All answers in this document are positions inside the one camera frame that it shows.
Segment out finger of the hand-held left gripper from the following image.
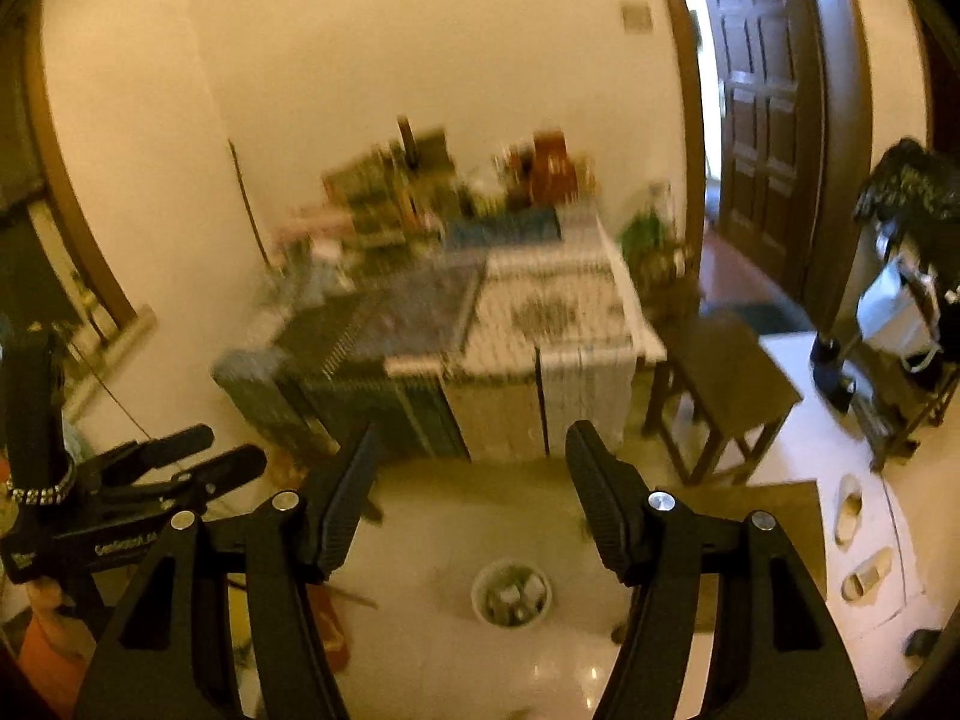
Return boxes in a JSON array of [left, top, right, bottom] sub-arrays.
[[97, 424, 216, 481], [150, 444, 269, 511]]

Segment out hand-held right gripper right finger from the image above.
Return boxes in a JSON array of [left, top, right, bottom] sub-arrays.
[[564, 420, 867, 720]]

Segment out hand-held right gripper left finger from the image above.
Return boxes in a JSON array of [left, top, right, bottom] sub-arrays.
[[71, 420, 385, 720]]

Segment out heap of mixed packaging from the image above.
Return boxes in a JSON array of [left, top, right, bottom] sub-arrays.
[[486, 570, 545, 623]]

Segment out white plastic basin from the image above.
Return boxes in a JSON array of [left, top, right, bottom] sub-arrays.
[[471, 559, 554, 627]]

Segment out orange cloth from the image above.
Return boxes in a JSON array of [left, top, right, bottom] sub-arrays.
[[15, 577, 98, 706]]

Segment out wooden stool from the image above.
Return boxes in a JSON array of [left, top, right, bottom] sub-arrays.
[[643, 313, 803, 486]]

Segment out patchwork tablecloth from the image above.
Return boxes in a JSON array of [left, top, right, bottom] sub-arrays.
[[212, 206, 668, 462]]

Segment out white low platform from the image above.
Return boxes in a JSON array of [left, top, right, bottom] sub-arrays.
[[750, 334, 946, 698]]

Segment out small wooden side table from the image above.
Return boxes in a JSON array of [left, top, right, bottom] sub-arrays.
[[637, 251, 702, 323]]

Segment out beige slipper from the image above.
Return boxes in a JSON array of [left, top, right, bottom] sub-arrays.
[[834, 474, 863, 545], [840, 547, 895, 602]]

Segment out dark doormat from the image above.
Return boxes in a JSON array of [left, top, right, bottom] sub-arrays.
[[705, 300, 796, 335]]

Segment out black shoe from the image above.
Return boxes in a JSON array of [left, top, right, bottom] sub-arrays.
[[810, 334, 856, 413]]

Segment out pink box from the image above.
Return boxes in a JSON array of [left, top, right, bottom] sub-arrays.
[[274, 210, 353, 241]]

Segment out green plant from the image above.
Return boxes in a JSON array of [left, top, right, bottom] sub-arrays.
[[619, 206, 672, 256]]

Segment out wooden chair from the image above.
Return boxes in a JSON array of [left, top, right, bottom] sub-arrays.
[[847, 345, 960, 473]]

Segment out white plastic bag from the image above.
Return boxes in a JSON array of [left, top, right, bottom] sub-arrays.
[[855, 255, 942, 372]]

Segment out red jug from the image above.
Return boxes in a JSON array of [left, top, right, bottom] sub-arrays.
[[529, 129, 578, 203]]

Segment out brown panelled door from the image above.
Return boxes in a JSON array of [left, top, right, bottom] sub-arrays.
[[701, 0, 822, 278]]

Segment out dark speckled cloth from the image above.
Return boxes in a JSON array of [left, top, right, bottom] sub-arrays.
[[853, 136, 960, 361]]

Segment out brown door frame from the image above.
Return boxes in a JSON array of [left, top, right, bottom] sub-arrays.
[[649, 0, 875, 331]]

